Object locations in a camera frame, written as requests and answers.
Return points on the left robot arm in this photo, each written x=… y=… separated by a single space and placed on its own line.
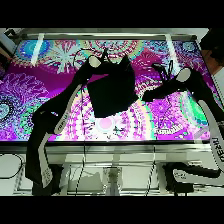
x=46 y=123

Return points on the black pants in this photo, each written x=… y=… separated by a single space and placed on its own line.
x=111 y=93

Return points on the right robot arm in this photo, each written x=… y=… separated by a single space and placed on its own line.
x=196 y=85

